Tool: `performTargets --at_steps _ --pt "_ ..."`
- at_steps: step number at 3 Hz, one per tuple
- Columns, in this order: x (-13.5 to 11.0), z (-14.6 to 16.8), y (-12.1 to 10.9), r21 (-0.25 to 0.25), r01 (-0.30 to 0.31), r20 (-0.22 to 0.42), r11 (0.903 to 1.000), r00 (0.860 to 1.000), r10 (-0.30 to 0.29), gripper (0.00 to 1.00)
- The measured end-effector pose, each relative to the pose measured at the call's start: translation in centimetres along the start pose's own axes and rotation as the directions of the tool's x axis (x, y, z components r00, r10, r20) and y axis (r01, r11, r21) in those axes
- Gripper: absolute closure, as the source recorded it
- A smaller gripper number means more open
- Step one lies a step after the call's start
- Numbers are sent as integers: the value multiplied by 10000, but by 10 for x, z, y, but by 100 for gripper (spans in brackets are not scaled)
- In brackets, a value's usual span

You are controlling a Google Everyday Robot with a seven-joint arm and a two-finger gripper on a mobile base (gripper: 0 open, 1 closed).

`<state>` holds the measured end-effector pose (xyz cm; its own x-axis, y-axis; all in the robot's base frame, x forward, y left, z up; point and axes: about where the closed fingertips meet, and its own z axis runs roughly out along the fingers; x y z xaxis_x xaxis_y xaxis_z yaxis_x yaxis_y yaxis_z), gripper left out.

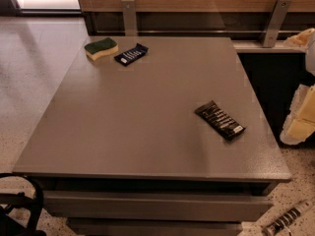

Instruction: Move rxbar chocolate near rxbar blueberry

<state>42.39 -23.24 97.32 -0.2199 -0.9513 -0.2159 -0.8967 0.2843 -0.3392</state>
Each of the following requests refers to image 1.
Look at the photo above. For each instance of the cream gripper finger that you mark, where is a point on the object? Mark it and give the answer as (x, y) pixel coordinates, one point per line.
(299, 40)
(299, 124)

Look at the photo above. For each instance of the black chocolate rxbar wrapper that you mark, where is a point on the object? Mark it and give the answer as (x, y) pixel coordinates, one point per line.
(218, 119)

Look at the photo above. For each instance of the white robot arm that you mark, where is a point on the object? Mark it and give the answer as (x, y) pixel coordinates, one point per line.
(310, 56)

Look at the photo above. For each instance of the blue blueberry rxbar wrapper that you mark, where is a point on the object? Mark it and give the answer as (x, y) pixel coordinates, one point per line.
(128, 57)

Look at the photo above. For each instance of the striped tube on floor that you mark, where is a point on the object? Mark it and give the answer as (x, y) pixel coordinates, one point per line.
(284, 221)

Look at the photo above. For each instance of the green and yellow sponge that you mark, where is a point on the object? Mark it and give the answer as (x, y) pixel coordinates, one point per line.
(101, 48)

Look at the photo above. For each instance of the grey table drawer front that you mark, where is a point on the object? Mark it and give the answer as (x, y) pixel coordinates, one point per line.
(156, 206)

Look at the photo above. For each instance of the right metal wall bracket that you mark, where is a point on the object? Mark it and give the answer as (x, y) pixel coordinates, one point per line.
(271, 32)

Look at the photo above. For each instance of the metal wall bracket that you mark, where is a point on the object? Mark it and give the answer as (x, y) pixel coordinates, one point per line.
(271, 32)
(129, 17)

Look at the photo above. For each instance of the left metal wall bracket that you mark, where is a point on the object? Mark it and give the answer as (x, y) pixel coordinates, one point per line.
(129, 17)

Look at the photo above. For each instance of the black chair frame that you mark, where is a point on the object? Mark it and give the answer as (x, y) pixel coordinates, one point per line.
(10, 226)

